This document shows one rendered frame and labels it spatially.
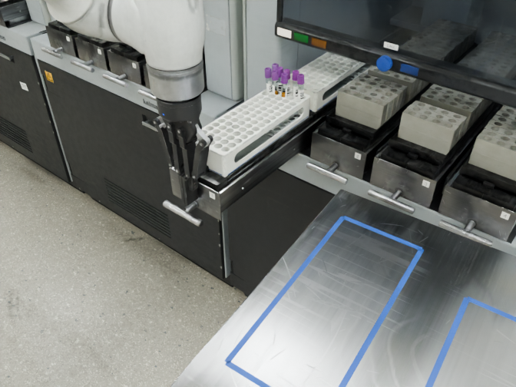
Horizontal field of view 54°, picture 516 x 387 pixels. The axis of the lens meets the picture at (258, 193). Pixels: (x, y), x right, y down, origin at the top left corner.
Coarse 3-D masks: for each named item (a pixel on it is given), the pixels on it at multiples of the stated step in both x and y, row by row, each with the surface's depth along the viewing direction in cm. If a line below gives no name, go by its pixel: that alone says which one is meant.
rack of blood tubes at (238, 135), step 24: (264, 96) 112; (288, 96) 112; (216, 120) 104; (240, 120) 104; (264, 120) 104; (288, 120) 111; (216, 144) 97; (240, 144) 97; (264, 144) 104; (216, 168) 97
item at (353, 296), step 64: (320, 256) 80; (384, 256) 80; (448, 256) 80; (512, 256) 80; (256, 320) 70; (320, 320) 71; (384, 320) 71; (448, 320) 71; (512, 320) 71; (192, 384) 63; (256, 384) 63; (320, 384) 63; (384, 384) 63; (448, 384) 63; (512, 384) 63
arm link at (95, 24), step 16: (48, 0) 73; (64, 0) 74; (80, 0) 74; (96, 0) 75; (64, 16) 76; (80, 16) 76; (96, 16) 77; (80, 32) 82; (96, 32) 79; (112, 32) 78
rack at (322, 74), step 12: (324, 60) 126; (336, 60) 126; (348, 60) 126; (300, 72) 121; (312, 72) 121; (324, 72) 121; (336, 72) 121; (348, 72) 122; (360, 72) 130; (312, 84) 116; (324, 84) 116; (336, 84) 128; (312, 96) 114; (324, 96) 123; (312, 108) 116
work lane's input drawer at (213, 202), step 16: (320, 112) 117; (304, 128) 112; (272, 144) 105; (288, 144) 108; (304, 144) 114; (256, 160) 103; (272, 160) 105; (176, 176) 101; (208, 176) 97; (240, 176) 99; (256, 176) 103; (176, 192) 104; (208, 192) 96; (224, 192) 96; (240, 192) 100; (176, 208) 99; (192, 208) 100; (208, 208) 99; (224, 208) 98
